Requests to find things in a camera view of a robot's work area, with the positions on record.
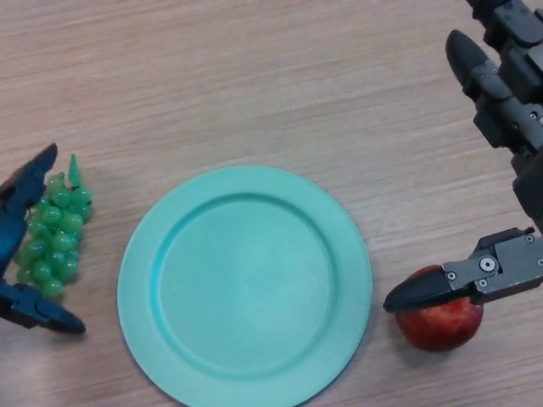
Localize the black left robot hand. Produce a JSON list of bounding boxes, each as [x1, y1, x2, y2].
[[0, 142, 87, 336]]

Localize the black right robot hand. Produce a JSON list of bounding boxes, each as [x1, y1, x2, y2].
[[383, 0, 543, 316]]

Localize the green grapes bunch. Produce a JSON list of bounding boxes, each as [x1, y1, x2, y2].
[[15, 153, 94, 300]]

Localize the green round plate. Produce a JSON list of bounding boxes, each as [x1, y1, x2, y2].
[[116, 164, 374, 404]]

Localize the red apple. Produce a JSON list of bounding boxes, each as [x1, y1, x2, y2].
[[395, 265, 484, 353]]

